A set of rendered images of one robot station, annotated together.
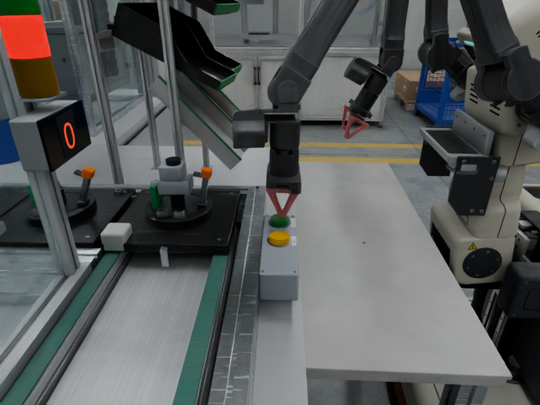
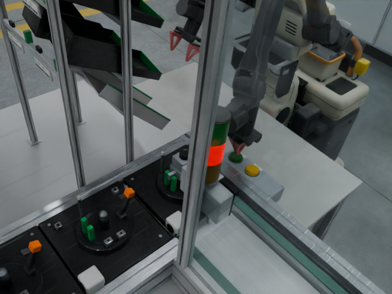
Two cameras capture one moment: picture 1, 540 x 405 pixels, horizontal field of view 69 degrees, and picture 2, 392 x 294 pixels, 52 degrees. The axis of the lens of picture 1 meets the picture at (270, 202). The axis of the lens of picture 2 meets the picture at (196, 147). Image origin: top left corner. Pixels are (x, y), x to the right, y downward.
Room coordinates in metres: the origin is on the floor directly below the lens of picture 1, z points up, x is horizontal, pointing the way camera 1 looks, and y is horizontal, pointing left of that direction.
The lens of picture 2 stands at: (0.22, 0.74, 1.84)
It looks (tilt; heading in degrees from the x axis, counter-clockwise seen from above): 44 degrees down; 311
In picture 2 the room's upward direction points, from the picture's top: 7 degrees clockwise
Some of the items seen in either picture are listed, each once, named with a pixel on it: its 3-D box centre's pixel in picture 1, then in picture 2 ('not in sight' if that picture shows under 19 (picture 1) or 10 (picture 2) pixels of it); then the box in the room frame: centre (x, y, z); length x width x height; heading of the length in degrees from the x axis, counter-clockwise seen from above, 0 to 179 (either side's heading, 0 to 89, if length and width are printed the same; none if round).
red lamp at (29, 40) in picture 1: (25, 36); not in sight; (0.55, 0.32, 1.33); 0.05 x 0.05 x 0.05
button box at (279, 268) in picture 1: (279, 252); not in sight; (0.65, -0.02, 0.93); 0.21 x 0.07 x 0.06; 178
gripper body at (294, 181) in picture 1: (284, 162); not in sight; (0.72, -0.03, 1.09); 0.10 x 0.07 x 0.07; 178
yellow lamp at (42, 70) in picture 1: (35, 75); not in sight; (0.55, 0.32, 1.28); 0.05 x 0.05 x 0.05
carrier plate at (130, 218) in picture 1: (179, 217); (181, 186); (0.74, 0.19, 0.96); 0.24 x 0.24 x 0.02; 88
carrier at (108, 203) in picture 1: (56, 194); (103, 220); (0.75, 0.45, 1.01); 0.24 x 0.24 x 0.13; 88
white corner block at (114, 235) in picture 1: (116, 237); (177, 223); (0.64, 0.30, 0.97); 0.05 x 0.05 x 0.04; 88
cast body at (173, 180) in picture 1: (169, 174); (181, 164); (0.74, 0.20, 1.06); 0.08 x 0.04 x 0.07; 88
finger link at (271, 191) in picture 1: (283, 193); not in sight; (0.73, -0.03, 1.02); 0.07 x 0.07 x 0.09; 88
